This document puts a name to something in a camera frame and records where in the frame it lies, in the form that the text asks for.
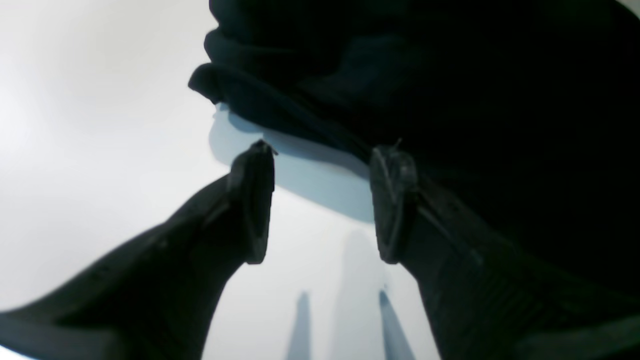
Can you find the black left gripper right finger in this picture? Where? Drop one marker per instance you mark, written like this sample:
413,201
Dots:
486,298

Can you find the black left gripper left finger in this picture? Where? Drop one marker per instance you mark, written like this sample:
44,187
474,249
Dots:
153,297

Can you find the black t-shirt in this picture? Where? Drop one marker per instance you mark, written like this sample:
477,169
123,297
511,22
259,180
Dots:
527,110

